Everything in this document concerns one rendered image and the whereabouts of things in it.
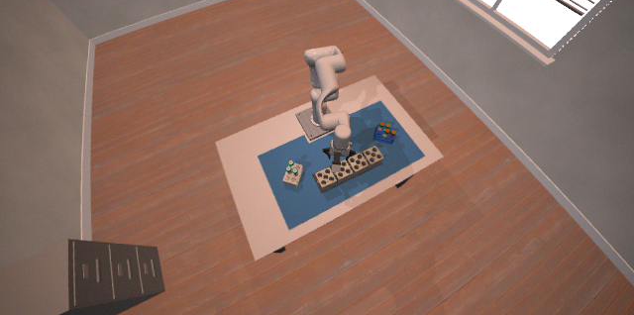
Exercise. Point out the beige tube rack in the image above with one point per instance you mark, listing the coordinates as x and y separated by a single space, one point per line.
290 178

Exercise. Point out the blue tube rack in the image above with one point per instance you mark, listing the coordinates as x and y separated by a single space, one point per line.
379 136

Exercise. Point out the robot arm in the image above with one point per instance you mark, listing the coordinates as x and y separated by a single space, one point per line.
328 62

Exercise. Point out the beige bucket adapter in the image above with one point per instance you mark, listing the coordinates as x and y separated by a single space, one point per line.
372 160
325 178
345 172
357 163

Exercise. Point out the blue flat mat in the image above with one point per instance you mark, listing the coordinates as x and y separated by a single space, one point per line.
304 202

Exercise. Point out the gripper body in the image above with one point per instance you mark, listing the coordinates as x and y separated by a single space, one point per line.
344 153

